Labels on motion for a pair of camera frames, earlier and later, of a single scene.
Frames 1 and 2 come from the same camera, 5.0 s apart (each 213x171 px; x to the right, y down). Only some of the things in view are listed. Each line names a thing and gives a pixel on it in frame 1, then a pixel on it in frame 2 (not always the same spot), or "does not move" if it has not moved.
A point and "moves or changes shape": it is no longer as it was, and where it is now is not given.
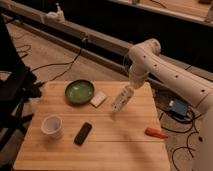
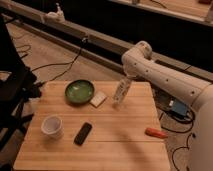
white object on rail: [57, 16] does not move
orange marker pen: [156, 133] does not move
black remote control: [83, 134] does not move
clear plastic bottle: [121, 98] moves or changes shape
